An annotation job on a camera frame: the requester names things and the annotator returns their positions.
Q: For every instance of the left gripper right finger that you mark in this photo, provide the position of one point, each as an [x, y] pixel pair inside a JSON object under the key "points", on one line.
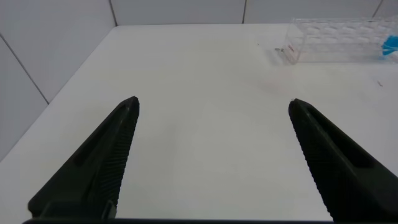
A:
{"points": [[348, 180]]}

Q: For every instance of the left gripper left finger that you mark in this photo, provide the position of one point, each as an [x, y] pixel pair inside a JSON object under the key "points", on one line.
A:
{"points": [[93, 174]]}

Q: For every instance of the test tube with blue pigment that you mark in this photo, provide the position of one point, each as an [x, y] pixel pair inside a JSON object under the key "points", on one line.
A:
{"points": [[391, 45]]}

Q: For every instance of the clear plastic test tube rack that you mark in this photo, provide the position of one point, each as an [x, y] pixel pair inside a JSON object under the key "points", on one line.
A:
{"points": [[323, 40]]}

